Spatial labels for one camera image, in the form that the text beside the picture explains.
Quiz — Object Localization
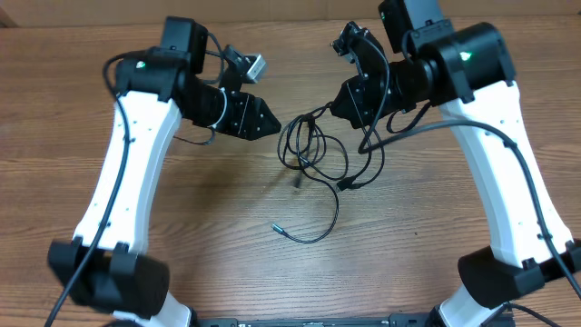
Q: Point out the thin black cable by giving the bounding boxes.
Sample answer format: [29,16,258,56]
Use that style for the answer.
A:
[271,113,350,245]

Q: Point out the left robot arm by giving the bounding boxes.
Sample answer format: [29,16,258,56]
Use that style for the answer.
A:
[47,16,281,326]

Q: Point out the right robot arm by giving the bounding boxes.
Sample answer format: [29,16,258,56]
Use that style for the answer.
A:
[330,1,580,326]

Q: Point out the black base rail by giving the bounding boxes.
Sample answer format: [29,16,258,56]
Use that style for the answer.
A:
[194,312,444,327]

